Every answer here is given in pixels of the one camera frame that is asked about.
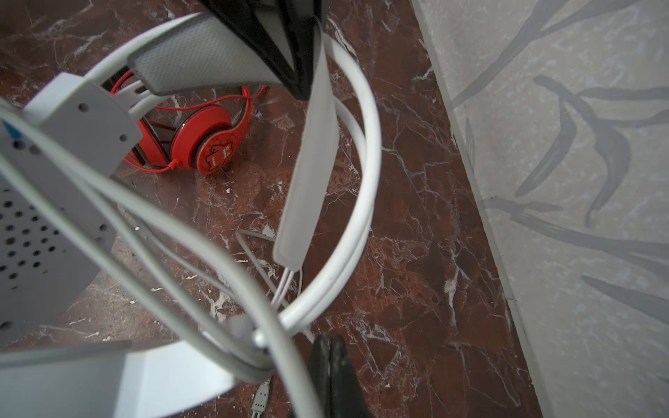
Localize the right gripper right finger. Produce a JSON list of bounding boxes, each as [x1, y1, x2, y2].
[[330, 336, 371, 418]]

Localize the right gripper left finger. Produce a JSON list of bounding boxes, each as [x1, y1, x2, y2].
[[307, 335, 331, 417]]

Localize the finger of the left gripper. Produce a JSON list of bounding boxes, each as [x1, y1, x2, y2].
[[201, 0, 324, 100]]

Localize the red black headphones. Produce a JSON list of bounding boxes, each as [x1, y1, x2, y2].
[[125, 85, 267, 176]]

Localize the white headphones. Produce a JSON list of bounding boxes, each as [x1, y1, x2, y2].
[[1, 5, 382, 417]]

